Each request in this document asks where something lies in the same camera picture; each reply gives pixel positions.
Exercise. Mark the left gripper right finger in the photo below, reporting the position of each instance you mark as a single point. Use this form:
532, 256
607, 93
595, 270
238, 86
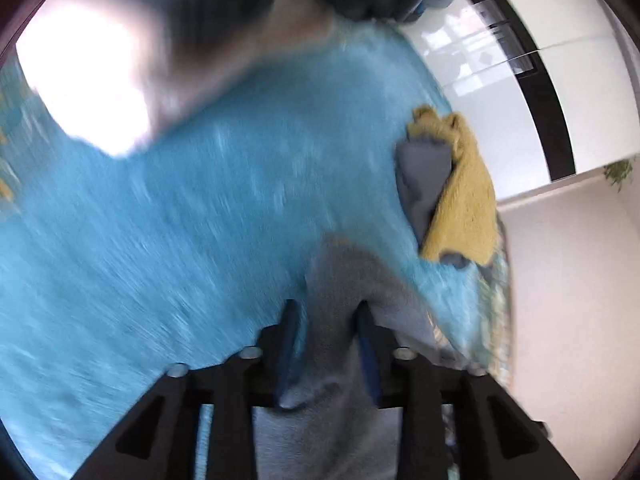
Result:
452, 418

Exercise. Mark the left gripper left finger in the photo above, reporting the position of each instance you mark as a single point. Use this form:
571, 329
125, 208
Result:
158, 437

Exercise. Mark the grey sweatshirt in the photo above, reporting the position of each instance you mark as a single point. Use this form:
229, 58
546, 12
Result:
326, 425

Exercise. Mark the yellow knitted sweater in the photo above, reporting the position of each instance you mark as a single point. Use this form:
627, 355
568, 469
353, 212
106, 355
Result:
465, 219

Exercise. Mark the hanging green plant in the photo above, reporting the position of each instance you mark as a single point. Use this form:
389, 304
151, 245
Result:
619, 173

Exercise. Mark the folded pink beige garment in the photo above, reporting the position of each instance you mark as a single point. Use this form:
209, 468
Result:
104, 72

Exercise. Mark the white black wardrobe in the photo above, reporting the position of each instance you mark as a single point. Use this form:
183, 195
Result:
550, 88

